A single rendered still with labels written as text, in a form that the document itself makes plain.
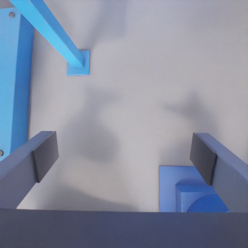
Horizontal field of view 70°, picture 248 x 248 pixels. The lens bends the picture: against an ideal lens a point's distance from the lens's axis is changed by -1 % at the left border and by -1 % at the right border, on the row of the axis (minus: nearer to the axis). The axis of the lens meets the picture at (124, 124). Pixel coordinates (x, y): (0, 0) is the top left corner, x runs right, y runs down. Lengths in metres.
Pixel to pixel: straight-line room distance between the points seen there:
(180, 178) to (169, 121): 0.27
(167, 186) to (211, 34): 0.81
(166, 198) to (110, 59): 0.76
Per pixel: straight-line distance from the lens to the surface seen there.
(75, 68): 1.06
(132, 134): 0.91
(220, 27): 1.16
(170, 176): 0.91
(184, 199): 0.80
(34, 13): 0.73
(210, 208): 0.70
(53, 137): 0.16
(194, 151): 0.16
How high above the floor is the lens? 0.91
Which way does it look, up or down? 80 degrees down
